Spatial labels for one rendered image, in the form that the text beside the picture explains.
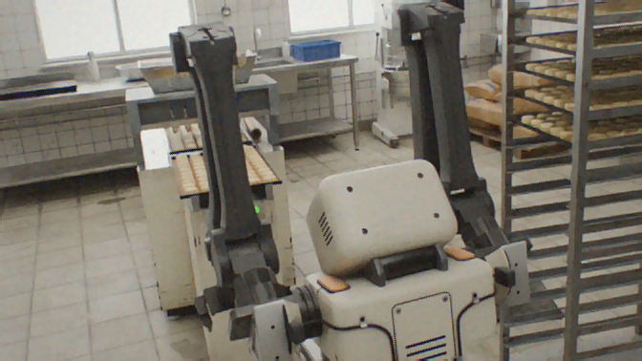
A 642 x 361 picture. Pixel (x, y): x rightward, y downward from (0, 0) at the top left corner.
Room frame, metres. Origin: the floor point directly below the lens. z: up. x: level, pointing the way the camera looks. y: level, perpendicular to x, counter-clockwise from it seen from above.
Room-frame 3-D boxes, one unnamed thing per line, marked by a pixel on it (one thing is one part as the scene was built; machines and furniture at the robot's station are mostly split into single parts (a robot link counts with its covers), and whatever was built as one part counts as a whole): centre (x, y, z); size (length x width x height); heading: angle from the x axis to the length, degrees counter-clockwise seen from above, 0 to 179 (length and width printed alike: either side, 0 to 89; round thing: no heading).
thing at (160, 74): (3.29, 0.55, 1.25); 0.56 x 0.29 x 0.14; 104
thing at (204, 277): (2.80, 0.43, 0.45); 0.70 x 0.34 x 0.90; 14
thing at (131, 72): (5.80, 1.52, 0.94); 0.33 x 0.33 x 0.12
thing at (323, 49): (6.33, -0.07, 0.95); 0.40 x 0.30 x 0.14; 112
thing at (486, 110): (5.95, -1.73, 0.32); 0.72 x 0.42 x 0.17; 24
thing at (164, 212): (3.75, 0.67, 0.42); 1.28 x 0.72 x 0.84; 14
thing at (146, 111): (3.29, 0.55, 1.01); 0.72 x 0.33 x 0.34; 104
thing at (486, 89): (6.28, -1.87, 0.47); 0.72 x 0.42 x 0.17; 110
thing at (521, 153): (6.02, -1.93, 0.06); 1.20 x 0.80 x 0.11; 22
